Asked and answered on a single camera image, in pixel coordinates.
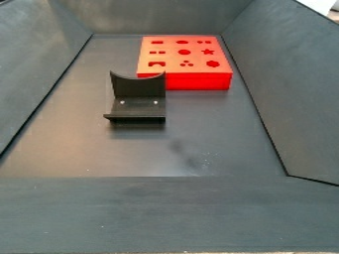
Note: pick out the red shape sorting board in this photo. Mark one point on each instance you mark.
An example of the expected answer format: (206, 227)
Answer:
(192, 60)

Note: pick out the black curved holder stand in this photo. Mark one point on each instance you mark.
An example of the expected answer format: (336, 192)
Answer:
(138, 98)

